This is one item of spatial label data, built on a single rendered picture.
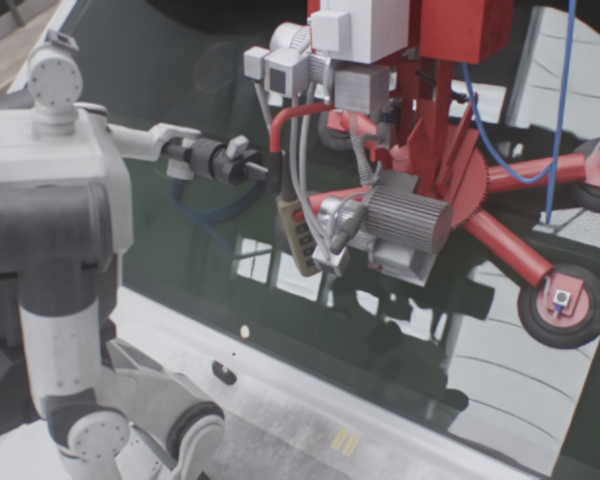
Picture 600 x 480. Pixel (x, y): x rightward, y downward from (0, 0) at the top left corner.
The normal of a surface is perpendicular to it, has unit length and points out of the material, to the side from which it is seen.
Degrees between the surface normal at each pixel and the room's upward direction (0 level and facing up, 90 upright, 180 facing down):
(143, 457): 4
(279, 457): 0
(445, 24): 73
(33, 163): 39
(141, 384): 90
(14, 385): 90
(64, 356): 81
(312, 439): 0
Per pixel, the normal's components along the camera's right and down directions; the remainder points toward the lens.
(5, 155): 0.11, -0.88
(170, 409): 0.69, 0.40
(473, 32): -0.58, 0.44
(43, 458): -0.35, -0.72
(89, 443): 0.39, 0.47
